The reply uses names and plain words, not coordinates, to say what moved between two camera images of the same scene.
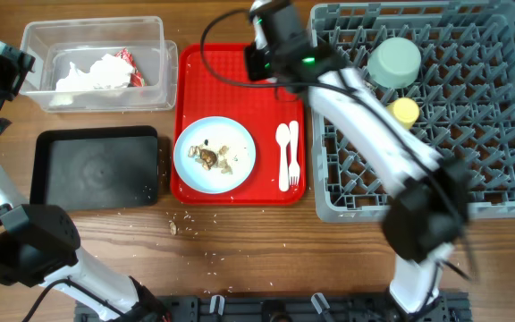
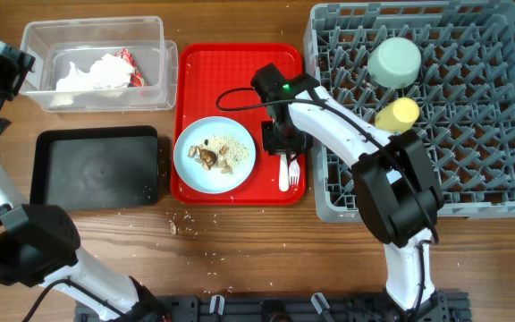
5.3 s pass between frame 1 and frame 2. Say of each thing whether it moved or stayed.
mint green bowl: stayed
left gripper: stayed
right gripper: moved
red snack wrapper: stayed
